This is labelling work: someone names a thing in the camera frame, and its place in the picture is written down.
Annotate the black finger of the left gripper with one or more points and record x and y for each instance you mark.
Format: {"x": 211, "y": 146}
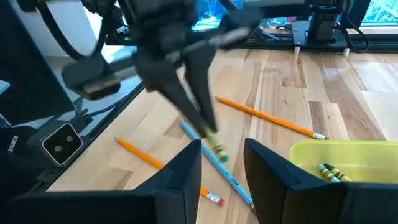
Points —
{"x": 200, "y": 71}
{"x": 168, "y": 81}

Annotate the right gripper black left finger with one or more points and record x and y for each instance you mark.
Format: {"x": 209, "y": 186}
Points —
{"x": 140, "y": 208}

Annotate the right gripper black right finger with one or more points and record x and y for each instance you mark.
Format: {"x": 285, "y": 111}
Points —
{"x": 295, "y": 202}

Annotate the teal crayon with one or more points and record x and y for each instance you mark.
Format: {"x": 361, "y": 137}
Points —
{"x": 326, "y": 173}

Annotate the olive green crayon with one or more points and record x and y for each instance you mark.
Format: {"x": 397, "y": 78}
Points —
{"x": 340, "y": 174}

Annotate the orange pencil with eraser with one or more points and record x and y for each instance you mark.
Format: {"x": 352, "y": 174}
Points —
{"x": 140, "y": 152}
{"x": 270, "y": 118}

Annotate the blue pencil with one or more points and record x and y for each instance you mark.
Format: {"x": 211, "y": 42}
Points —
{"x": 230, "y": 179}

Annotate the yellow translucent plastic supply box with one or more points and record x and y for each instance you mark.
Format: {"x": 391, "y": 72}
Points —
{"x": 357, "y": 155}

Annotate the black panel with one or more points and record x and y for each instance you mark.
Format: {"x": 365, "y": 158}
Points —
{"x": 28, "y": 62}

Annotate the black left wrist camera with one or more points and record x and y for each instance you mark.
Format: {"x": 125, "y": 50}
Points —
{"x": 93, "y": 77}

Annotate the black table-level camera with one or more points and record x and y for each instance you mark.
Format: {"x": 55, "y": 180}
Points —
{"x": 59, "y": 144}

